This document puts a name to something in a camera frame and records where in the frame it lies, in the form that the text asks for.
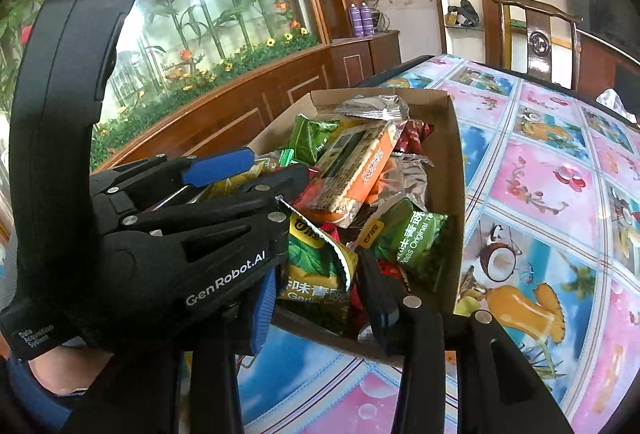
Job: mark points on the flower wall mural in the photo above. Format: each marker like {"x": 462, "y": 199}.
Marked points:
{"x": 175, "y": 14}

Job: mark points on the cardboard box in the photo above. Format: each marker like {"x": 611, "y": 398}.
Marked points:
{"x": 447, "y": 194}

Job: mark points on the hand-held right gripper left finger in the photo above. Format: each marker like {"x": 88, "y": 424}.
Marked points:
{"x": 264, "y": 319}

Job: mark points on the green pea snack packet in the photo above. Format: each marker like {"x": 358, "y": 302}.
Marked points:
{"x": 312, "y": 139}
{"x": 415, "y": 239}

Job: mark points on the wooden cabinet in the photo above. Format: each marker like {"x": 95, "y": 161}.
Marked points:
{"x": 365, "y": 56}

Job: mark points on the dark crumpled bag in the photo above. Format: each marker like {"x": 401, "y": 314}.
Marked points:
{"x": 462, "y": 14}

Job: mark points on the person's left forearm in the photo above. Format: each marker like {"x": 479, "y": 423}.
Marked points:
{"x": 65, "y": 369}

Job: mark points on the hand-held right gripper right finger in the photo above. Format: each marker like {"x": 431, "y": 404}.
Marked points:
{"x": 387, "y": 321}

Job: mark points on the orange cracker packet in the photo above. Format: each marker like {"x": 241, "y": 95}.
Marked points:
{"x": 350, "y": 169}

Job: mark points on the white plastic bag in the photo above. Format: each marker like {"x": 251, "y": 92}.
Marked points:
{"x": 617, "y": 106}

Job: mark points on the dark red snack packet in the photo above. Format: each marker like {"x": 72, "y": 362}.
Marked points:
{"x": 413, "y": 135}

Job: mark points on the yellow green pea packet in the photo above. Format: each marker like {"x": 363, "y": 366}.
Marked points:
{"x": 315, "y": 274}

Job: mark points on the wooden chair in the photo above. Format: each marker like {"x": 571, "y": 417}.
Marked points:
{"x": 537, "y": 39}

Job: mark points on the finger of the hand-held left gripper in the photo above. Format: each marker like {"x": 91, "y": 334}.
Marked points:
{"x": 270, "y": 186}
{"x": 220, "y": 166}

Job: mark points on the printed fruit tablecloth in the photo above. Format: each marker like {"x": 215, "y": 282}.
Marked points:
{"x": 540, "y": 214}

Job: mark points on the silver foil snack packet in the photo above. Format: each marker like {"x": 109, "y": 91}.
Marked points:
{"x": 372, "y": 107}
{"x": 410, "y": 179}

